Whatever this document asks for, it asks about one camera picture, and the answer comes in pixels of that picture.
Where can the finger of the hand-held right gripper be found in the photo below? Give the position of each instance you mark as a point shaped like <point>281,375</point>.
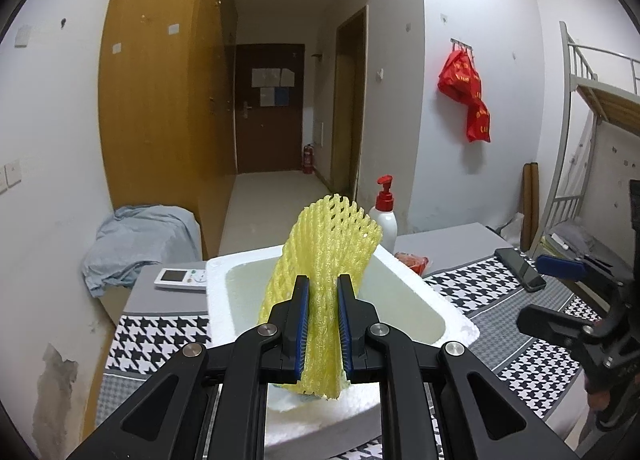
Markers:
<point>545,321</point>
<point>560,266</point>

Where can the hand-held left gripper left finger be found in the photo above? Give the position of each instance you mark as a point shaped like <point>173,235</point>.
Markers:
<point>302,330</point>

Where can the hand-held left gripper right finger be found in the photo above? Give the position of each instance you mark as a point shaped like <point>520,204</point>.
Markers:
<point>344,330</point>

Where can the yellow foam fruit net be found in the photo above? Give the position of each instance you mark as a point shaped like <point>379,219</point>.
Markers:
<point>325,250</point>

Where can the white foam box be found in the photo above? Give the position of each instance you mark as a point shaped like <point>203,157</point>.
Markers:
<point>450,320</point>

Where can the grey bedding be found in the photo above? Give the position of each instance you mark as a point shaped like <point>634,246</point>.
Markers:
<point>572,240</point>

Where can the black smartphone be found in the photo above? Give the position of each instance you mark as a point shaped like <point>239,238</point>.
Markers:
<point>520,267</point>

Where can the brown wooden planks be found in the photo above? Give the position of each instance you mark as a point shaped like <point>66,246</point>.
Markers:
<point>530,210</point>

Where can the red snack packet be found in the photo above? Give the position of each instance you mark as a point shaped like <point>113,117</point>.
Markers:
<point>412,262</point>

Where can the white red pump bottle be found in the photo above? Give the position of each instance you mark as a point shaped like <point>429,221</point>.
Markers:
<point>384,225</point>

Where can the white remote control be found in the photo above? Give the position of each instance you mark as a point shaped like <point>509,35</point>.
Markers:
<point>177,277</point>

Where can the houndstooth blanket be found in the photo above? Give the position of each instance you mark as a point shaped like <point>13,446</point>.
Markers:
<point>160,335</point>

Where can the metal bunk bed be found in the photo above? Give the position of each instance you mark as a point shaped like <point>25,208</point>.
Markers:
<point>567,115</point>

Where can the red plastic bag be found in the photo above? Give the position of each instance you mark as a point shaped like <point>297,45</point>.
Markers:
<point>460,78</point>
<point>479,123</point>

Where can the red fire extinguisher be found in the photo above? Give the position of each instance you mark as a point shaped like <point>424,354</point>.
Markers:
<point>308,160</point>

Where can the crumpled grey cloth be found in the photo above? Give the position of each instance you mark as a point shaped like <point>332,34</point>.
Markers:
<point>135,245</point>

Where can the dark brown entrance door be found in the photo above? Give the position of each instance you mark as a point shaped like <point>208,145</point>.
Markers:
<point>270,140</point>

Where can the wooden side door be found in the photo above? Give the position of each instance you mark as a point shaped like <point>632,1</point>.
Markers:
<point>347,115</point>

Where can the paper notices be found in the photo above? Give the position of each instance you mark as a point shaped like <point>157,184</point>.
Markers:
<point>272,85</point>

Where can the wooden wardrobe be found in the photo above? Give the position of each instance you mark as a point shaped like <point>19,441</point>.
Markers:
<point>155,115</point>

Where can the metal wall hook rack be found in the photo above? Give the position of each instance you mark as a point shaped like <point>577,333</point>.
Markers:
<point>461,45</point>

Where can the white wall switches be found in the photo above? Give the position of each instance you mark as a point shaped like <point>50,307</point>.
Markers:
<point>11,175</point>

